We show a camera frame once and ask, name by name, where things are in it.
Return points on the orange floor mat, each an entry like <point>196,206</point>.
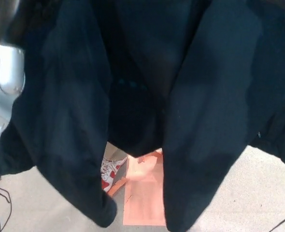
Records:
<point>145,205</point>

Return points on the dark teal coat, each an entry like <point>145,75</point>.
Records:
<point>205,96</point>

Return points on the red white right sneaker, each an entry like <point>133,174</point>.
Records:
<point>109,170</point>

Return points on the orange tape strip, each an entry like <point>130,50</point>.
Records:
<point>118,186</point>

